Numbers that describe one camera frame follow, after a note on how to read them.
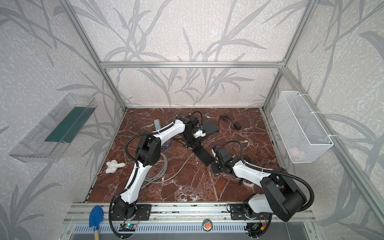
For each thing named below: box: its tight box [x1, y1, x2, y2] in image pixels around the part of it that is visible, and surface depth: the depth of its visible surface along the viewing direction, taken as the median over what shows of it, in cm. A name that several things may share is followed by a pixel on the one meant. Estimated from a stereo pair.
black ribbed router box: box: [192, 145, 215, 166], surface depth 95 cm
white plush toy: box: [105, 159, 126, 174], surface depth 88 cm
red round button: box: [202, 218, 213, 232], surface depth 72 cm
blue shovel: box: [89, 205, 104, 240], surface depth 74 cm
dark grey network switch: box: [202, 119, 219, 136], surface depth 114 cm
